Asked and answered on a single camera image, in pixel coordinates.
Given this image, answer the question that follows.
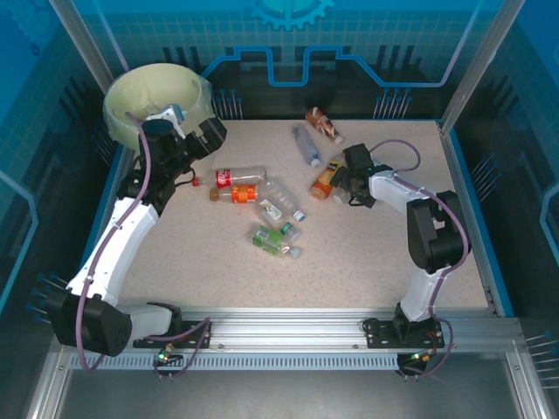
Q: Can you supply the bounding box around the green label bottle clear cap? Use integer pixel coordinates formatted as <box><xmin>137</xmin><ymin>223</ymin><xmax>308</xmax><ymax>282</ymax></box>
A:
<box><xmin>252</xmin><ymin>237</ymin><xmax>303</xmax><ymax>259</ymax></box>

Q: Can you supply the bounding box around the right LED connector board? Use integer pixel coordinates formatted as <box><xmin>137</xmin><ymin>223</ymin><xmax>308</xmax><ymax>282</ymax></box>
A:
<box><xmin>404</xmin><ymin>347</ymin><xmax>438</xmax><ymax>366</ymax></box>

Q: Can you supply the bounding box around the orange label bottle brown cap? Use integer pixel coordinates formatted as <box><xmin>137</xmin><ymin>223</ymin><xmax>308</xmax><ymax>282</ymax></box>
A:
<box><xmin>208</xmin><ymin>182</ymin><xmax>259</xmax><ymax>205</ymax></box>

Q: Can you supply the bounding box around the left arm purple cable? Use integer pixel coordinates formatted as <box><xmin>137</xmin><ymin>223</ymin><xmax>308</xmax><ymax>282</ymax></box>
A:
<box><xmin>76</xmin><ymin>111</ymin><xmax>214</xmax><ymax>381</ymax></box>

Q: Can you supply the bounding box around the grey metal front panel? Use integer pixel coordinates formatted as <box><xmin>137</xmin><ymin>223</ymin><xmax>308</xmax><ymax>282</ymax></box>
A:
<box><xmin>25</xmin><ymin>348</ymin><xmax>551</xmax><ymax>419</ymax></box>

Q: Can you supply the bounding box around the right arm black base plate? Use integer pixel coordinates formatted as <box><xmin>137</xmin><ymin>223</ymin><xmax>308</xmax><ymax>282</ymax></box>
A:
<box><xmin>362</xmin><ymin>317</ymin><xmax>446</xmax><ymax>350</ymax></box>

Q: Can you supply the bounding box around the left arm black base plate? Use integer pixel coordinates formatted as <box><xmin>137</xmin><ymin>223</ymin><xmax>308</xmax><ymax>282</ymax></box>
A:
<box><xmin>132</xmin><ymin>319</ymin><xmax>214</xmax><ymax>350</ymax></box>

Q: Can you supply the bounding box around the cream plastic bin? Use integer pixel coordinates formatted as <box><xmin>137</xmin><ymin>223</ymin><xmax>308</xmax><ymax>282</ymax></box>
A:
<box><xmin>102</xmin><ymin>62</ymin><xmax>217</xmax><ymax>152</ymax></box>

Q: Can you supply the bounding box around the left aluminium frame post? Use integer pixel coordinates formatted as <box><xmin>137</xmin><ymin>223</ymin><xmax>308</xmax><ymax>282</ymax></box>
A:
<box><xmin>47</xmin><ymin>0</ymin><xmax>130</xmax><ymax>95</ymax></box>

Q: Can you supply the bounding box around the white label bottle blue cap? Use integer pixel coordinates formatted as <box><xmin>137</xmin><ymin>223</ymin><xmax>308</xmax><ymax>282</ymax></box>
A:
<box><xmin>257</xmin><ymin>198</ymin><xmax>307</xmax><ymax>226</ymax></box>

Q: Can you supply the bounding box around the slotted cable duct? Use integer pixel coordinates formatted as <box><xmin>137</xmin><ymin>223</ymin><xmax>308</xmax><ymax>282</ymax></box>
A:
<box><xmin>67</xmin><ymin>352</ymin><xmax>403</xmax><ymax>373</ymax></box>

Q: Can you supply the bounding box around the cola bottle red label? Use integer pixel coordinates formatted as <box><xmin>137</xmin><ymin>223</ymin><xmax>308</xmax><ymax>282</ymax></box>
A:
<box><xmin>191</xmin><ymin>164</ymin><xmax>268</xmax><ymax>189</ymax></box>

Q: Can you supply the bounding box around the right side aluminium rail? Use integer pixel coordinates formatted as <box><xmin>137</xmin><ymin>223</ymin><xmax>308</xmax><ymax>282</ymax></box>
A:
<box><xmin>436</xmin><ymin>120</ymin><xmax>501</xmax><ymax>318</ymax></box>

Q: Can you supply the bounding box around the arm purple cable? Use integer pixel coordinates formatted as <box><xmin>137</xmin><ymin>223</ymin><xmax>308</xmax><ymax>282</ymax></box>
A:
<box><xmin>369</xmin><ymin>138</ymin><xmax>473</xmax><ymax>380</ymax></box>
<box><xmin>76</xmin><ymin>111</ymin><xmax>214</xmax><ymax>381</ymax></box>

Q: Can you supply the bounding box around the brown label drink bottle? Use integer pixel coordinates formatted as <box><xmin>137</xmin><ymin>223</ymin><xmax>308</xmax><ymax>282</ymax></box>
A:
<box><xmin>304</xmin><ymin>106</ymin><xmax>345</xmax><ymax>145</ymax></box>

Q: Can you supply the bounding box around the pale green plastic bin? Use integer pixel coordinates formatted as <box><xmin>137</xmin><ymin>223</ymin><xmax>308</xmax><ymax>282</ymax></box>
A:
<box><xmin>102</xmin><ymin>62</ymin><xmax>218</xmax><ymax>152</ymax></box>

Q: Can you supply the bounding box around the orange juice bottle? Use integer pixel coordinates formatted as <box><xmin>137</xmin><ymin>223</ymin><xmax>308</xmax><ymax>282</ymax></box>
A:
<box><xmin>308</xmin><ymin>159</ymin><xmax>346</xmax><ymax>202</ymax></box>

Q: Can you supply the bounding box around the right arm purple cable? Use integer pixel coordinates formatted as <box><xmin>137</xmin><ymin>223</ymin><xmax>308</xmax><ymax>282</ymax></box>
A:
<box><xmin>369</xmin><ymin>138</ymin><xmax>473</xmax><ymax>380</ymax></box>

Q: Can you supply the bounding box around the aluminium frame post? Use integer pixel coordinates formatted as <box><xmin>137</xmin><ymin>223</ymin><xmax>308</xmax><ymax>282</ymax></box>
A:
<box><xmin>438</xmin><ymin>0</ymin><xmax>529</xmax><ymax>134</ymax></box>
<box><xmin>47</xmin><ymin>0</ymin><xmax>130</xmax><ymax>95</ymax></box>

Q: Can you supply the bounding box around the right aluminium frame post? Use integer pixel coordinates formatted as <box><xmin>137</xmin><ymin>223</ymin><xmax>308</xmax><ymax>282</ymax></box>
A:
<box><xmin>438</xmin><ymin>0</ymin><xmax>529</xmax><ymax>134</ymax></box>

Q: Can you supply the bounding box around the left LED connector board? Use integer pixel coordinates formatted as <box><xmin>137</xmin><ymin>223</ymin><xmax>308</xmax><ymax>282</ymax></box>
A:
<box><xmin>155</xmin><ymin>342</ymin><xmax>184</xmax><ymax>363</ymax></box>

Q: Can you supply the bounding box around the front aluminium rail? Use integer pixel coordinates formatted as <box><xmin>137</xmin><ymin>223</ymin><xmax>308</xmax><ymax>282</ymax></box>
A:
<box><xmin>50</xmin><ymin>306</ymin><xmax>525</xmax><ymax>354</ymax></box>

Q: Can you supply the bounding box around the aluminium rail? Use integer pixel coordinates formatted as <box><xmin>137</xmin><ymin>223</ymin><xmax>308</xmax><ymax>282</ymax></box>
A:
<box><xmin>50</xmin><ymin>306</ymin><xmax>525</xmax><ymax>354</ymax></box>
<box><xmin>436</xmin><ymin>120</ymin><xmax>501</xmax><ymax>318</ymax></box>

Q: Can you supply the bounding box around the large clear ribbed bottle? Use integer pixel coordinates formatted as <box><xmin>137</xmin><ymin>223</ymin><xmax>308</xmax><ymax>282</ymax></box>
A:
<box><xmin>257</xmin><ymin>175</ymin><xmax>298</xmax><ymax>210</ymax></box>

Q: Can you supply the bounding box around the clear bottle blue label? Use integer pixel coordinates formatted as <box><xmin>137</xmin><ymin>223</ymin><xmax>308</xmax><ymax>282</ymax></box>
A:
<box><xmin>291</xmin><ymin>124</ymin><xmax>323</xmax><ymax>168</ymax></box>

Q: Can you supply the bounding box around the led connector board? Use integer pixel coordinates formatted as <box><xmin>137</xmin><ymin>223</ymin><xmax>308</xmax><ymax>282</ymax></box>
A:
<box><xmin>404</xmin><ymin>347</ymin><xmax>438</xmax><ymax>366</ymax></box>
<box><xmin>155</xmin><ymin>342</ymin><xmax>184</xmax><ymax>363</ymax></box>

